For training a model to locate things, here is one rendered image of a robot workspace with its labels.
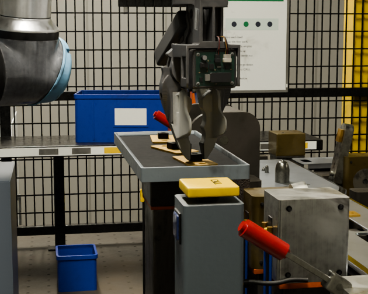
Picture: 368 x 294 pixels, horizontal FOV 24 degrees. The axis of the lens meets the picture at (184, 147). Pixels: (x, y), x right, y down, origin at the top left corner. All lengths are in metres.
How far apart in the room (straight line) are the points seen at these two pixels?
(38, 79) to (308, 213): 0.54
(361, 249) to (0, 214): 0.56
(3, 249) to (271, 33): 1.38
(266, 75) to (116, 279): 0.78
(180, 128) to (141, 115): 1.19
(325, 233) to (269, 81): 1.42
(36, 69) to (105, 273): 0.93
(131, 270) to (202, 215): 1.33
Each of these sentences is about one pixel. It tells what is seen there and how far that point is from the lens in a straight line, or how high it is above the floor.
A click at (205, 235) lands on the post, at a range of 0.96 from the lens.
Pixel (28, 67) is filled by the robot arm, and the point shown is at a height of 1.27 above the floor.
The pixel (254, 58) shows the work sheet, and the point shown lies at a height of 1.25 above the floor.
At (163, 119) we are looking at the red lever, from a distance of 1.92.
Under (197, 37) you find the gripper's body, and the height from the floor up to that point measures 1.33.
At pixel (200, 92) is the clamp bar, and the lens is 1.93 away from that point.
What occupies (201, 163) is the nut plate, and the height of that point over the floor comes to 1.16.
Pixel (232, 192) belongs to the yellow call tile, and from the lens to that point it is 0.96.
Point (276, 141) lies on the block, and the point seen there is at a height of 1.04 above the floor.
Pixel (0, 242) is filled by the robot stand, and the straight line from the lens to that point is 1.38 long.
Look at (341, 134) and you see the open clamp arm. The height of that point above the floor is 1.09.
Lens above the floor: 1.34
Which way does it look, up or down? 8 degrees down
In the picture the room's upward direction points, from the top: straight up
